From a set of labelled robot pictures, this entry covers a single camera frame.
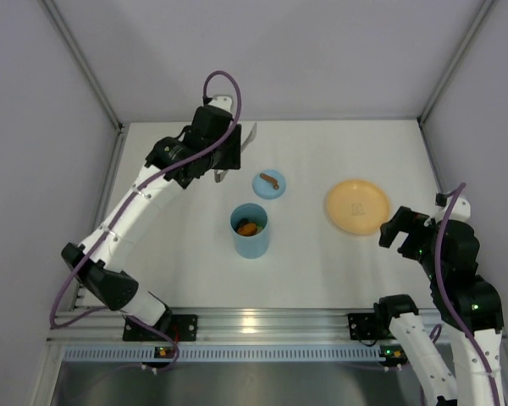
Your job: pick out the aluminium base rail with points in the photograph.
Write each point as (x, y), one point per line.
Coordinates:
(226, 326)

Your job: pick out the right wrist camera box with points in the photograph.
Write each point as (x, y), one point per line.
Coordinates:
(458, 207)

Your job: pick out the metal serving tongs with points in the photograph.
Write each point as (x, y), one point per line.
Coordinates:
(247, 139)

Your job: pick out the aluminium frame corner post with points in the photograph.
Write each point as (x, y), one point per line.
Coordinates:
(58, 22)

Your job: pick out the right aluminium frame post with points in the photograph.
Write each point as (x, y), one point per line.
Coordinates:
(457, 57)

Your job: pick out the slotted grey cable duct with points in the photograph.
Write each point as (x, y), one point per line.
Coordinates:
(223, 353)

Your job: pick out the light blue cylindrical container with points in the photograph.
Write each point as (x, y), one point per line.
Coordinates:
(255, 246)

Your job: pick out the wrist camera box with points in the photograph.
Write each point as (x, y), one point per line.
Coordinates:
(221, 101)
(458, 207)

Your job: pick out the orange yellow fried piece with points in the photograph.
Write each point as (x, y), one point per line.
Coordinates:
(248, 230)

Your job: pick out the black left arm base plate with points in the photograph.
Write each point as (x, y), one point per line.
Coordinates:
(179, 328)

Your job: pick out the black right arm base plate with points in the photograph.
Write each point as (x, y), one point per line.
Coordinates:
(367, 327)

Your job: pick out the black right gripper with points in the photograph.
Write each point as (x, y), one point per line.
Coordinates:
(406, 230)

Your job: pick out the beige round plate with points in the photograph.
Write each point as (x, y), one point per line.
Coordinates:
(358, 206)

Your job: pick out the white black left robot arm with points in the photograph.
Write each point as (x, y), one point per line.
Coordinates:
(98, 260)

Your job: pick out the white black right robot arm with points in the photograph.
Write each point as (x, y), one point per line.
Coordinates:
(470, 310)

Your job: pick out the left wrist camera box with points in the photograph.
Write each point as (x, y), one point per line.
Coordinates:
(221, 101)

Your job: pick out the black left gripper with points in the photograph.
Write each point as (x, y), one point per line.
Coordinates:
(233, 148)

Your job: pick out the light blue round lid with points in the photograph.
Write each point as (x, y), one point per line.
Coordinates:
(269, 184)

